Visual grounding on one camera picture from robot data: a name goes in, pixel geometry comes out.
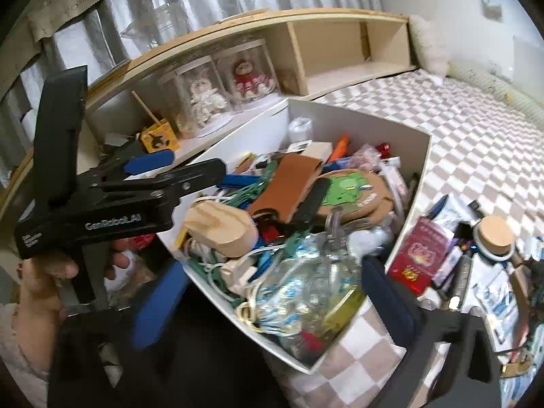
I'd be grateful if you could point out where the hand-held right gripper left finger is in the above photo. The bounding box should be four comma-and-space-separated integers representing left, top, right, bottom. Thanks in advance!
47, 259, 192, 408

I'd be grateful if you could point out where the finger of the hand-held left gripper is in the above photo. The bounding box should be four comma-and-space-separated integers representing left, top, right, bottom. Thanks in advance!
79, 140, 176, 183
100, 158, 227, 200

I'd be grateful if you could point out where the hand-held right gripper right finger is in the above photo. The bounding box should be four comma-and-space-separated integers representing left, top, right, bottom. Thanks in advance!
361, 257, 502, 408

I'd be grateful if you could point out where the white storage box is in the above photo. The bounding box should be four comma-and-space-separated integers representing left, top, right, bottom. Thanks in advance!
155, 97, 433, 375

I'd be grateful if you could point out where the person's left forearm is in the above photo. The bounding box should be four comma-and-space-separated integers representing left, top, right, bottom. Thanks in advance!
0, 302, 58, 408

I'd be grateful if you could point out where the person's left hand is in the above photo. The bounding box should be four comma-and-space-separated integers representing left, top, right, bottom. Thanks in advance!
15, 238, 137, 319

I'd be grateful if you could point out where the yellow printed box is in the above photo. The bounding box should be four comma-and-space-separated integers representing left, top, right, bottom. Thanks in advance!
140, 120, 181, 154

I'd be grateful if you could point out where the red booklet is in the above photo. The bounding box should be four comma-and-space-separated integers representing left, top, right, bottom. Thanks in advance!
389, 217, 457, 294

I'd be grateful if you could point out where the wooden stick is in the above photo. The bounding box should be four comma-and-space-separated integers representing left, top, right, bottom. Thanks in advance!
132, 91, 160, 126

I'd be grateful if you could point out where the clear case of white doll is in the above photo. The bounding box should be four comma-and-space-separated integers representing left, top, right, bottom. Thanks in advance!
159, 57, 234, 139

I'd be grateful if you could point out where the black slim case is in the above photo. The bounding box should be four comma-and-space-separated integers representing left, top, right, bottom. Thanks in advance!
450, 249, 474, 302

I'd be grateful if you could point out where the white rabbit doll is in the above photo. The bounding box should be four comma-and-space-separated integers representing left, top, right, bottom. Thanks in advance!
189, 70, 228, 126

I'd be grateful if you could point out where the clear crinkled plastic bag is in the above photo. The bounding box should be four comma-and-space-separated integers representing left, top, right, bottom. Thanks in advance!
255, 238, 366, 336

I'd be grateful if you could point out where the orange cardboard box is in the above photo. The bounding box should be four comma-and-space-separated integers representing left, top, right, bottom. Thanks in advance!
246, 153, 324, 224

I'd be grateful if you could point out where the white medicine sachet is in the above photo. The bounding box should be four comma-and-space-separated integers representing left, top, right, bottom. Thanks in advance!
427, 193, 468, 232

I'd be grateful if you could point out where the red dressed doll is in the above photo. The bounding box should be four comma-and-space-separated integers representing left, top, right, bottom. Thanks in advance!
233, 60, 273, 103

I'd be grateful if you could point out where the crumpled clear plastic bottle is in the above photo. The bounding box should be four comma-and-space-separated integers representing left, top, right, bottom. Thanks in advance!
289, 117, 313, 141

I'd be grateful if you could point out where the cardboard card with green print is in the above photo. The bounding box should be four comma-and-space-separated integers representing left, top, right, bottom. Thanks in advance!
317, 169, 396, 224

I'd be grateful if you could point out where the black flat bar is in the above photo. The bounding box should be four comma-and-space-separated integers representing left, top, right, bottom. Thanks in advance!
291, 177, 332, 226

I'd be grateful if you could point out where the white cup with wooden lid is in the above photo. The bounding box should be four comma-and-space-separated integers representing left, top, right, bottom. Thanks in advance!
474, 216, 517, 262

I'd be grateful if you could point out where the small beige box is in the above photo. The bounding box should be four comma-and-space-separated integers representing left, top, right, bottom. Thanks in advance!
304, 141, 332, 160

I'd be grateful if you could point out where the clear case of red doll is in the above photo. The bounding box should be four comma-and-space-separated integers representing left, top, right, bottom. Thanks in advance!
212, 39, 281, 113

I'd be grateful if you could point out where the brown paper strip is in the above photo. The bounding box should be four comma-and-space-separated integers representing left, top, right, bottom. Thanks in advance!
28, 0, 143, 39

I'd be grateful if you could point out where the pink packet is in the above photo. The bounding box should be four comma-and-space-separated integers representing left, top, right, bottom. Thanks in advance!
348, 144, 381, 171

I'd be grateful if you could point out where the orange plastic tube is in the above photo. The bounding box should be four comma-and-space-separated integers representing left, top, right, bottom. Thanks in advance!
327, 135, 353, 162

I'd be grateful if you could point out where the checkered bed sheet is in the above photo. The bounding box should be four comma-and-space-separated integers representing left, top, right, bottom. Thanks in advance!
272, 70, 544, 408

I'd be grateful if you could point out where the wooden bedside shelf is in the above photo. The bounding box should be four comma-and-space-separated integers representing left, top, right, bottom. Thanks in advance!
0, 8, 419, 222

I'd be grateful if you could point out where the green bolster pillow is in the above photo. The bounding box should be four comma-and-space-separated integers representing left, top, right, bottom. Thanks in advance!
446, 60, 544, 124

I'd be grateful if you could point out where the white fluffy pillow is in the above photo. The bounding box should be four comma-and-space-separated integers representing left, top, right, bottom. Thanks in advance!
410, 15, 449, 78

